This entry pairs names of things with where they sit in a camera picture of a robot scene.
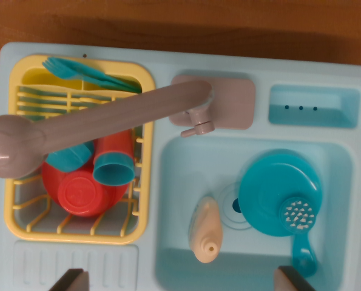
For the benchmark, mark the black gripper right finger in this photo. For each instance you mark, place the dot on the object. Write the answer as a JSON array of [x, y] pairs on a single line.
[[289, 282]]

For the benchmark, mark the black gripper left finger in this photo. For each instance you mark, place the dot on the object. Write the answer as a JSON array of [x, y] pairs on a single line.
[[75, 282]]

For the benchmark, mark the beige detergent bottle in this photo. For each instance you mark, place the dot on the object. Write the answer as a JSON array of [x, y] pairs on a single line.
[[206, 230]]

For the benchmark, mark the light blue toy sink unit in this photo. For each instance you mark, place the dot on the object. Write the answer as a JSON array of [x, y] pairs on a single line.
[[168, 60]]

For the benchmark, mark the yellow plastic dish rack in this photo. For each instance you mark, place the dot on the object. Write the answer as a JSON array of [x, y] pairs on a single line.
[[77, 238]]

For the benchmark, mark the teal plastic plate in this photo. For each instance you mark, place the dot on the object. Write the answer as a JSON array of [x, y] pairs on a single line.
[[268, 188]]

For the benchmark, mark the red plastic plate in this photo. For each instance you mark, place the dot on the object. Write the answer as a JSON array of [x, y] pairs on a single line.
[[117, 194]]

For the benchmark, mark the teal plastic cup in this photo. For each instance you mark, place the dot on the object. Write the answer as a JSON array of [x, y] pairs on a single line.
[[68, 159], [113, 174]]

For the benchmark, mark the grey toy faucet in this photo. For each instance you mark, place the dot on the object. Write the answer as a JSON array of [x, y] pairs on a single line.
[[107, 118]]

